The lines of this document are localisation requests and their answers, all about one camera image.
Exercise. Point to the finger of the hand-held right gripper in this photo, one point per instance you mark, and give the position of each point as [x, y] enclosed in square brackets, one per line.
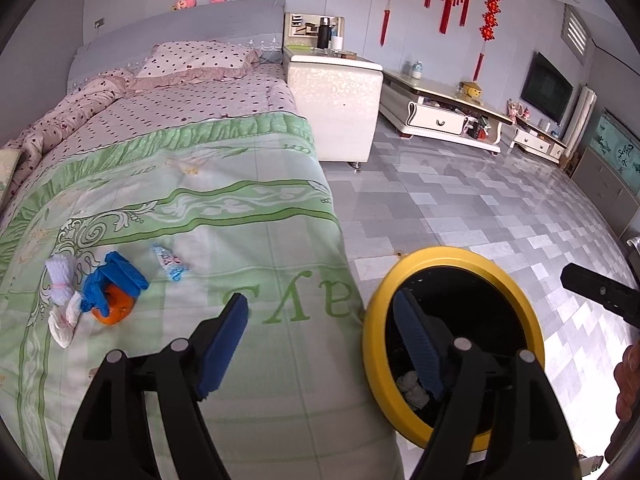
[600, 290]

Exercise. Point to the green floral bedsheet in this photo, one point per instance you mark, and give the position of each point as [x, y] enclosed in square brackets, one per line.
[225, 260]

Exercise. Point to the yellow toy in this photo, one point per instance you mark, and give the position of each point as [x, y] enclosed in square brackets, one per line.
[471, 90]

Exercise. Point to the white cup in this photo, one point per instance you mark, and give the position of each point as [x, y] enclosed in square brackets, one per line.
[337, 43]

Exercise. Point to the pink polka-dot pillow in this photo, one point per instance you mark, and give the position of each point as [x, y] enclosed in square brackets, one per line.
[195, 60]

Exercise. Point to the white television stand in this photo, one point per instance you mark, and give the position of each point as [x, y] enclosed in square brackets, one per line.
[537, 142]

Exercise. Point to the pink figurines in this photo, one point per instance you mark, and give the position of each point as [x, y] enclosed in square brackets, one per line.
[517, 109]

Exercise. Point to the louvred window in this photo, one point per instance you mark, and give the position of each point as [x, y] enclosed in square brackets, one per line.
[576, 35]

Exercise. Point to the white nightstand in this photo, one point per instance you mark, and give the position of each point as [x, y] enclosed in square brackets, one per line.
[332, 105]

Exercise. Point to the small white bottle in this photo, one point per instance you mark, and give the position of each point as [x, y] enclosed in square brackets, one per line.
[416, 70]

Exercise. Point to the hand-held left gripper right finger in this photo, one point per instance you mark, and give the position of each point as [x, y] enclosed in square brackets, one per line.
[417, 342]

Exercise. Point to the wall television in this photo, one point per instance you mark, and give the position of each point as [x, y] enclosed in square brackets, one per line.
[546, 87]

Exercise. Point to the orange fruit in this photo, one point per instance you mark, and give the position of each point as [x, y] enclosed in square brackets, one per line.
[114, 310]

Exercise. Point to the blue white candy wrapper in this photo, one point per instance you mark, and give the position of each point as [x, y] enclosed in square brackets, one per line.
[170, 262]

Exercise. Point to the person's right hand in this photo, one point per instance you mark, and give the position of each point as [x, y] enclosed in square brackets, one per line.
[630, 385]

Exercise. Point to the black bottle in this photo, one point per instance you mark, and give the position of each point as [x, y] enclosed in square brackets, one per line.
[325, 34]

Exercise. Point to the yellow-rimmed black trash bin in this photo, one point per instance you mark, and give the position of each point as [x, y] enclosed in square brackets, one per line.
[380, 310]

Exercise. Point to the white standing air conditioner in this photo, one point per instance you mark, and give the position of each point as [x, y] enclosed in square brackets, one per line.
[580, 117]

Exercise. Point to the bed with grey headboard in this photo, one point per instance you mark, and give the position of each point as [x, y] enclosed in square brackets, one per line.
[200, 22]

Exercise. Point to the purple foam net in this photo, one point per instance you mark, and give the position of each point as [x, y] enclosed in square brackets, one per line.
[412, 391]

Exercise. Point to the white coffee table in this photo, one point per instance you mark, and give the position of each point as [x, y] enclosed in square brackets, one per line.
[435, 115]

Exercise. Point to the pink polka-dot duvet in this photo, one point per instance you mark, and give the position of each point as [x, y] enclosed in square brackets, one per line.
[70, 110]

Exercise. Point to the grey cabinet with fish tank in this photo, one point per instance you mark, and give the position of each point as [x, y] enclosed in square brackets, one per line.
[607, 175]

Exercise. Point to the white foam net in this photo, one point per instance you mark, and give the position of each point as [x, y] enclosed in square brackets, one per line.
[60, 277]

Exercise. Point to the blue rubber glove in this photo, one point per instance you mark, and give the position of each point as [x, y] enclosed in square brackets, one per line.
[117, 275]

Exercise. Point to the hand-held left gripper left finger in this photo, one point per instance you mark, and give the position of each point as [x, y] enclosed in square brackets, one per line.
[225, 342]

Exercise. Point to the pink polka-dot bedsheet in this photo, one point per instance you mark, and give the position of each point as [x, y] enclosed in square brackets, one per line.
[200, 105]

